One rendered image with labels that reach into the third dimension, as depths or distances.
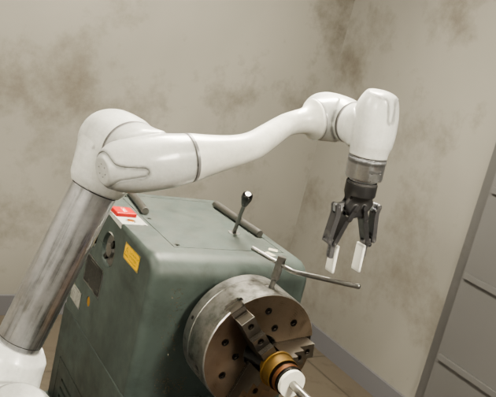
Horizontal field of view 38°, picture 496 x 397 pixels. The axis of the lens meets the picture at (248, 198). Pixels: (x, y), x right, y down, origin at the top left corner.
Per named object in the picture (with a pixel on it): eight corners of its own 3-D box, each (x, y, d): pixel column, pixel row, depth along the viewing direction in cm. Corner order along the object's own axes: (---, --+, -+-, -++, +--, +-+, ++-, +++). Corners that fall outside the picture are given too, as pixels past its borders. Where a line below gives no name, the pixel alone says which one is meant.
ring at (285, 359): (258, 345, 174) (278, 365, 167) (290, 344, 179) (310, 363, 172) (249, 380, 176) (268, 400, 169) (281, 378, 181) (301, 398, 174)
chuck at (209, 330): (172, 386, 184) (210, 272, 178) (272, 391, 201) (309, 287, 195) (186, 406, 176) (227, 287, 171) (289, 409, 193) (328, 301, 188)
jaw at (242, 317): (242, 343, 182) (223, 309, 176) (257, 332, 184) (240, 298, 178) (263, 365, 173) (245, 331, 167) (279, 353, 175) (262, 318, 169)
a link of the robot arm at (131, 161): (198, 132, 139) (169, 116, 150) (108, 144, 130) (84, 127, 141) (198, 197, 143) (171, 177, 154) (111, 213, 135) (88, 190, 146)
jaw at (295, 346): (265, 335, 185) (305, 328, 191) (264, 352, 187) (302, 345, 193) (288, 356, 176) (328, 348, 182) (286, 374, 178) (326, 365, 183)
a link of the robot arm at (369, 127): (400, 162, 168) (364, 148, 179) (415, 96, 164) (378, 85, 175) (364, 161, 162) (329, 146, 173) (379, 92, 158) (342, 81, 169)
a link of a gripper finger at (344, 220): (360, 207, 171) (357, 205, 170) (337, 248, 171) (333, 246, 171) (351, 202, 174) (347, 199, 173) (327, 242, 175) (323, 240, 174)
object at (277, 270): (261, 295, 183) (276, 254, 181) (267, 295, 185) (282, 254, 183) (268, 299, 182) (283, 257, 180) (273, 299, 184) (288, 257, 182)
